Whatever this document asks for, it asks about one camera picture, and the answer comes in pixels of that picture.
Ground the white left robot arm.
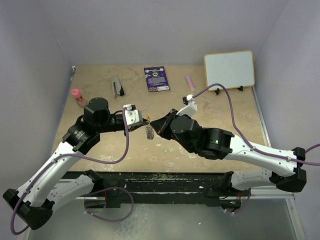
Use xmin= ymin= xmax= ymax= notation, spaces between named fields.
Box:
xmin=2 ymin=97 xmax=148 ymax=235

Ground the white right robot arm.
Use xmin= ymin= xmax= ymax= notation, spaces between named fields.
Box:
xmin=150 ymin=109 xmax=307 ymax=196

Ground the grey black stapler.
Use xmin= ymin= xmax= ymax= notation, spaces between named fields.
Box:
xmin=111 ymin=76 xmax=125 ymax=98

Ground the purple printed card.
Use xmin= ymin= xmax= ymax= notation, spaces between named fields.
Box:
xmin=144 ymin=66 xmax=170 ymax=93

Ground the pink eraser stick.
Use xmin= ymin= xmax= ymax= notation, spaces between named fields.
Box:
xmin=186 ymin=75 xmax=196 ymax=92

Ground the pink capped small bottle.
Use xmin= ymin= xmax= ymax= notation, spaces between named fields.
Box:
xmin=71 ymin=88 xmax=87 ymax=108

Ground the small whiteboard on stand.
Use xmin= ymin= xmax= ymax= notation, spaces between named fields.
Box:
xmin=204 ymin=50 xmax=256 ymax=89

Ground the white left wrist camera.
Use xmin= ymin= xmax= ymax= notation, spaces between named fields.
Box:
xmin=123 ymin=104 xmax=144 ymax=128

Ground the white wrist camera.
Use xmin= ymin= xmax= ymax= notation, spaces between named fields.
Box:
xmin=177 ymin=94 xmax=198 ymax=118
xmin=123 ymin=104 xmax=144 ymax=128

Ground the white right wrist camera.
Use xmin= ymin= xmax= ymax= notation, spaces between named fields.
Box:
xmin=177 ymin=94 xmax=198 ymax=118

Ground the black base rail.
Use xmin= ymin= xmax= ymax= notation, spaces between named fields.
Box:
xmin=62 ymin=170 xmax=253 ymax=209

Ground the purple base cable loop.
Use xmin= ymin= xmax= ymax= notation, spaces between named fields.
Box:
xmin=83 ymin=184 xmax=135 ymax=222

